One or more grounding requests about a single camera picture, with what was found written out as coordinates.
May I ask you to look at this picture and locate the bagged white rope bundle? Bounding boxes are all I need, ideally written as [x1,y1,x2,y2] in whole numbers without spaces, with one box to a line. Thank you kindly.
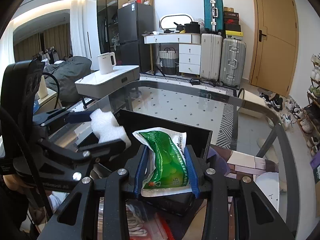
[98,197,151,240]

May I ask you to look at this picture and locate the black cardboard box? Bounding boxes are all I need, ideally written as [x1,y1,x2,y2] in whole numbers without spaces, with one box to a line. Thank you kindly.
[75,108,213,215]

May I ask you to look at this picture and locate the green and white pouch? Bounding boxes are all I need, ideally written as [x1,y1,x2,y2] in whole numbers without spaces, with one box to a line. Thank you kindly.
[133,127,191,197]

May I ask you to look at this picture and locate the red and white packet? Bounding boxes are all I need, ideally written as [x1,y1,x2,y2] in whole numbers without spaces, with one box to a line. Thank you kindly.
[155,213,175,240]

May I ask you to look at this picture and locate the person's left hand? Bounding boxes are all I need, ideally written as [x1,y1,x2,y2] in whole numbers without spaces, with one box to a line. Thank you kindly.
[3,174,30,191]

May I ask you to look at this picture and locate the white grey side table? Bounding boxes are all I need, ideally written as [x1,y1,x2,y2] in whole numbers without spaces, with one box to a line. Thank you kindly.
[75,66,140,99]

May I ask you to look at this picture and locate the dark grey beanbag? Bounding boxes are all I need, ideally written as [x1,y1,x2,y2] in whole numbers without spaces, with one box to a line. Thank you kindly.
[44,56,92,103]

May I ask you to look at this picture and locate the anime print table mat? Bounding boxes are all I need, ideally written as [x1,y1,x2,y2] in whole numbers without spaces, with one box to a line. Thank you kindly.
[184,146,281,240]

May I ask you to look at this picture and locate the white electric kettle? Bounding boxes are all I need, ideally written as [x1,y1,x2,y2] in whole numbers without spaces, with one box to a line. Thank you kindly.
[98,52,116,75]

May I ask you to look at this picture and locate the wooden shoe rack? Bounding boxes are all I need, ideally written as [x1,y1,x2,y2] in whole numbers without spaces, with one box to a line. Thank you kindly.
[297,53,320,156]

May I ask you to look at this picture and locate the black refrigerator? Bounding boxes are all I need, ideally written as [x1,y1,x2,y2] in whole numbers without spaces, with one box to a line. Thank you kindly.
[118,2,155,72]

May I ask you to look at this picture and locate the striped basket bag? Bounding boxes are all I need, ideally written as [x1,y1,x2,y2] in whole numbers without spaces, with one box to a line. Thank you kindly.
[159,47,179,75]

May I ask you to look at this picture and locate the white dressing desk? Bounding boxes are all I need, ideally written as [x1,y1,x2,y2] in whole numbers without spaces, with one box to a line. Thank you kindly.
[142,33,201,44]

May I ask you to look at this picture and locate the dark glass cabinet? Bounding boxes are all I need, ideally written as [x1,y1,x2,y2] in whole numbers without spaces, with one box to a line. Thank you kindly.
[97,0,131,54]

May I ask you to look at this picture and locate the white drawer unit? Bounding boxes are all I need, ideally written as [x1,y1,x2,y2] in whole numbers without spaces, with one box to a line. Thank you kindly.
[179,43,201,75]

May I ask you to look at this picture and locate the oval vanity mirror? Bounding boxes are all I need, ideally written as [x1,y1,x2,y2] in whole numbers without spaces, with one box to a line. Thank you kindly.
[159,14,194,34]

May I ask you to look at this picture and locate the white suitcase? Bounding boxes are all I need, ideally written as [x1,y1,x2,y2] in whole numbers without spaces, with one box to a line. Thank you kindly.
[200,34,223,81]

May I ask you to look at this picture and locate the silver suitcase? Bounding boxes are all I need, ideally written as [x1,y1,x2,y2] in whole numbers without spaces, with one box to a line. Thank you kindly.
[219,38,246,89]

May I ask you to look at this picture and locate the wooden door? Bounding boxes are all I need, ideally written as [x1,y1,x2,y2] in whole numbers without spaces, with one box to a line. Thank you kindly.
[249,0,299,97]

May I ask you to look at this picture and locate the stacked shoe boxes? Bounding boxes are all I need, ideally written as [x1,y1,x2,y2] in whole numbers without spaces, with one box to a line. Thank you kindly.
[223,7,243,40]

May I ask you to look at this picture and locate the teal suitcase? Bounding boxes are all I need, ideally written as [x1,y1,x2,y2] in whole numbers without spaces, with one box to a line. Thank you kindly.
[203,0,224,35]

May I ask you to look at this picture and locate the black cable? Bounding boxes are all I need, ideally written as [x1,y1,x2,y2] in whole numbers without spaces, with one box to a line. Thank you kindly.
[42,72,61,110]

